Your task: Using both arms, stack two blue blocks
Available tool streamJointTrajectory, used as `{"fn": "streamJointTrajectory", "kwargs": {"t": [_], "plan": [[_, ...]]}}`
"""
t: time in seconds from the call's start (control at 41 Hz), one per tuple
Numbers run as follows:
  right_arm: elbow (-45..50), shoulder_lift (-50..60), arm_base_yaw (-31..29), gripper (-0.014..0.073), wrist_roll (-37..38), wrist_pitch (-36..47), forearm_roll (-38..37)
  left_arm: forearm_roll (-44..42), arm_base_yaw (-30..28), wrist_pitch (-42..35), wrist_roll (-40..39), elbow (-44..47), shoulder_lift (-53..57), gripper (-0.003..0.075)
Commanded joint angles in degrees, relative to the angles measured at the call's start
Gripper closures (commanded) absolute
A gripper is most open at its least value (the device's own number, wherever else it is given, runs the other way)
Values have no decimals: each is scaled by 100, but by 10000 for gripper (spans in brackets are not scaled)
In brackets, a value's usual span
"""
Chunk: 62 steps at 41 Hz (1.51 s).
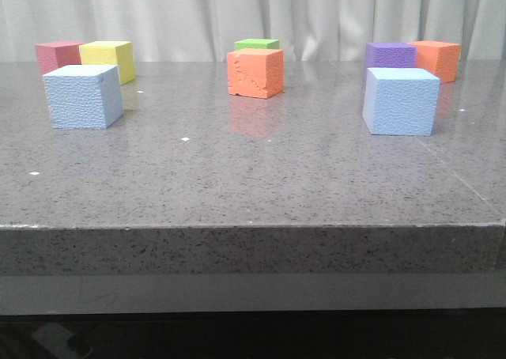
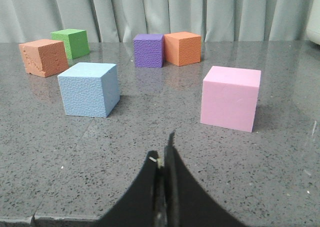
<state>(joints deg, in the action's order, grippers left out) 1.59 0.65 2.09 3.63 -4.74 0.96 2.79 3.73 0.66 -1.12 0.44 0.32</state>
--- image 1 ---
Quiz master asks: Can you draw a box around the light blue foam cube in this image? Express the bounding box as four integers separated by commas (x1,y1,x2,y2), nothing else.
43,64,123,129
362,67,440,136

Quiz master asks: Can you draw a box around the chipped orange foam cube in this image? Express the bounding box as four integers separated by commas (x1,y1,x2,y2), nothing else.
227,48,284,99

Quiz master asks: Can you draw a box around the green foam cube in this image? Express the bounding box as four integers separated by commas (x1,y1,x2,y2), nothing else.
234,38,280,50

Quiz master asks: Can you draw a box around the purple foam cube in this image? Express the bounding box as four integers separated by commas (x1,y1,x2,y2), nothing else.
362,43,417,86

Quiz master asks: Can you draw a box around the white pleated curtain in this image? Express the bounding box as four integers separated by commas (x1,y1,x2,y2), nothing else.
1,0,505,62

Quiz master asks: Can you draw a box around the yellow foam cube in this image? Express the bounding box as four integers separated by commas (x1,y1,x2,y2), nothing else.
79,40,137,85

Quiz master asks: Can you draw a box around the red foam cube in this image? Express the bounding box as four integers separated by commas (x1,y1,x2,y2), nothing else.
35,40,83,75

